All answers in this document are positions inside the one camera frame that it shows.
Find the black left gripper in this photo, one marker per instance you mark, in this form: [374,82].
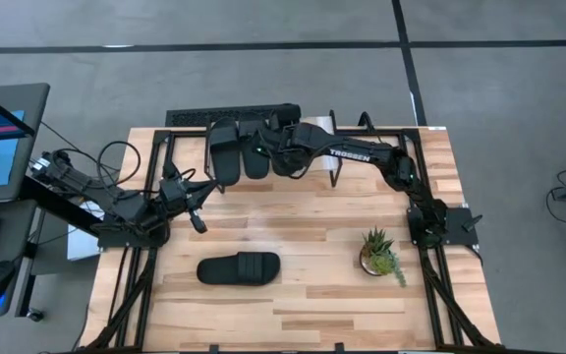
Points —
[175,194]

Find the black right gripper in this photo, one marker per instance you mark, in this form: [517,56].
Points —
[288,142]

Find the black slide sandal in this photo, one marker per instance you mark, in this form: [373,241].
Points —
[256,168]
[283,172]
[219,270]
[225,167]

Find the wooden shelf black metal legs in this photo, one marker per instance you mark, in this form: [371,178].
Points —
[320,120]

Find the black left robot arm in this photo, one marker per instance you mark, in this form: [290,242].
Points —
[130,211]

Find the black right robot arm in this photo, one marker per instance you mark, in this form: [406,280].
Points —
[356,155]

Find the black floor vent grille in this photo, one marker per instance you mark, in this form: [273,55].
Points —
[189,117]

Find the white box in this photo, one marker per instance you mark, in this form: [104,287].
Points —
[81,248]

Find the potted green succulent plant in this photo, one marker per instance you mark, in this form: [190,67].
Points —
[379,255]

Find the black support beam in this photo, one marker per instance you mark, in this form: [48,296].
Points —
[52,202]

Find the grey computer monitor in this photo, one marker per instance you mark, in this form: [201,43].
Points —
[22,147]

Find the grey side desk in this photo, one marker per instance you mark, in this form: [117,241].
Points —
[15,236]

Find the black caster wheel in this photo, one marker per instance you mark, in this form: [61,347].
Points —
[36,315]

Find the black metal table frame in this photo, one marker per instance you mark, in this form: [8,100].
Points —
[142,314]

